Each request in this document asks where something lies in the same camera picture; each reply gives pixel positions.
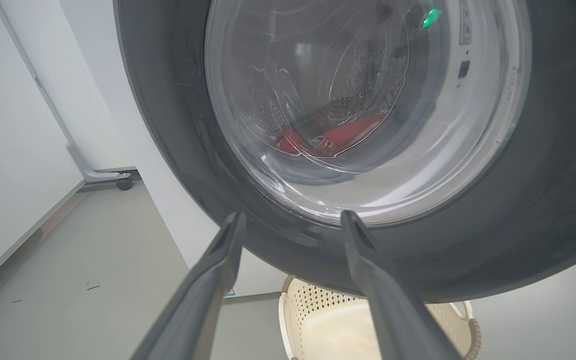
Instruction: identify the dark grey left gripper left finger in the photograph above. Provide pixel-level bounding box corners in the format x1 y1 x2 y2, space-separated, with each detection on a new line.
129 211 247 360

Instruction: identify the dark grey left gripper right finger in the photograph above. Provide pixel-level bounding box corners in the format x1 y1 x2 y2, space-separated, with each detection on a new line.
340 210 464 360

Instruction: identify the red and white garment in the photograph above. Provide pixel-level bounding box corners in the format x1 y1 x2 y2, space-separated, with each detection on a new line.
273 114 388 158

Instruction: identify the dark washing machine door with glass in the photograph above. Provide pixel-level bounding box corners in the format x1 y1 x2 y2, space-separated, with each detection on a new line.
113 0 576 303

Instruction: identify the cream perforated plastic laundry basket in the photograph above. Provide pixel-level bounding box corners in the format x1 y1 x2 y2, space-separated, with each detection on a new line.
278 275 482 360

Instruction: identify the white front-load washing machine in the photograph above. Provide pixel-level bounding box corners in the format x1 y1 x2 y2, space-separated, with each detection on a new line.
58 0 576 360

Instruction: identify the white partition panel on casters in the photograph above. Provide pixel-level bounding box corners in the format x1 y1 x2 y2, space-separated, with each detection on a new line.
0 0 134 301

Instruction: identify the printed warning text label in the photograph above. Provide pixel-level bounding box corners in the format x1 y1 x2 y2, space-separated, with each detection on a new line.
459 4 473 46

